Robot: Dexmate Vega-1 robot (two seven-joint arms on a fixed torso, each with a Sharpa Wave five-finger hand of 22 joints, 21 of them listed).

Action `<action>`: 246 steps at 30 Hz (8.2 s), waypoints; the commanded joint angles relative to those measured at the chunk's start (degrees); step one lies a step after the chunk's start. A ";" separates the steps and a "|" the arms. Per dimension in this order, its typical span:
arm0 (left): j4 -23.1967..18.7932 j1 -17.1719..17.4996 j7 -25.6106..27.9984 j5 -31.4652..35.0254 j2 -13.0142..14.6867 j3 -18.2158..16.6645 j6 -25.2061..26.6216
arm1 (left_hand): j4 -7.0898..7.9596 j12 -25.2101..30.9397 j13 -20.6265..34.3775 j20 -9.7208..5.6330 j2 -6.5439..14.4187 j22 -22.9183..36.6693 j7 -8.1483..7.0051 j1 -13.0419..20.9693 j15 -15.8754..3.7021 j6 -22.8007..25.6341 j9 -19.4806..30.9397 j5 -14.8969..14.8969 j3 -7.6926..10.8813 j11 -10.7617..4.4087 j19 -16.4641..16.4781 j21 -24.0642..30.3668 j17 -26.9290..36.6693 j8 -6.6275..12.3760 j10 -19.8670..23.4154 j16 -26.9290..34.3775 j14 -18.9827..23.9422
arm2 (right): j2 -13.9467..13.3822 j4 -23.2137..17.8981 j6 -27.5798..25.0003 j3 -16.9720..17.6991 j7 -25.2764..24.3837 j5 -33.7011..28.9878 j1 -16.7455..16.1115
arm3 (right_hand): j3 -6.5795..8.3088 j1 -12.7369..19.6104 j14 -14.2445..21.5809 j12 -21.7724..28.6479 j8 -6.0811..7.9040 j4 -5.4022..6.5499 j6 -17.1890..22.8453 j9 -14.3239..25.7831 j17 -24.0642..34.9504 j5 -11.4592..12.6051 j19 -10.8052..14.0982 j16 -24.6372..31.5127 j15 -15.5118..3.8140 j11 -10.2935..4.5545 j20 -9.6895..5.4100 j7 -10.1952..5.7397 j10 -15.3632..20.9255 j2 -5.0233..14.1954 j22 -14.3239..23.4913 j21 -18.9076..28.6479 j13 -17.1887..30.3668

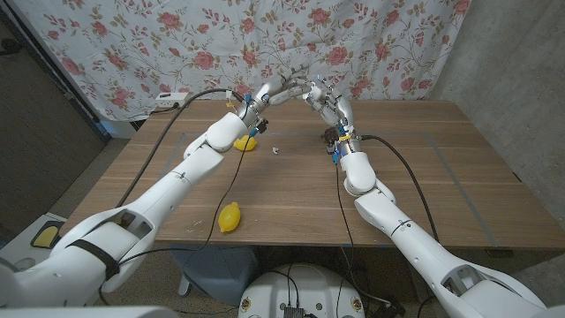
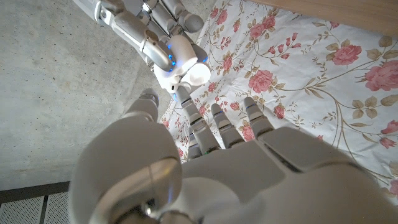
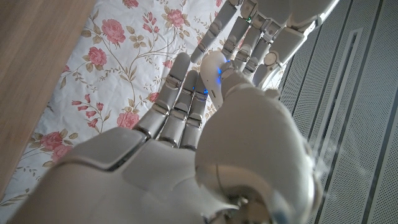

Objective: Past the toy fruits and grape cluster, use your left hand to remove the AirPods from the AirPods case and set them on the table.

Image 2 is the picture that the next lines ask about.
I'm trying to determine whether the floral print backdrop curtain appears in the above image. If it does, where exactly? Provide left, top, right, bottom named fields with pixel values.
left=160, top=0, right=398, bottom=206

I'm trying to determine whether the white AirPods case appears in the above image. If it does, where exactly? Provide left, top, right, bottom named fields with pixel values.
left=153, top=34, right=212, bottom=94

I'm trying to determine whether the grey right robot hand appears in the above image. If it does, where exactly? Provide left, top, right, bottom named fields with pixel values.
left=73, top=0, right=210, bottom=73

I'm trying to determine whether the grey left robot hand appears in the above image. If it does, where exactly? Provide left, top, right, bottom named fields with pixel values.
left=68, top=86, right=398, bottom=224

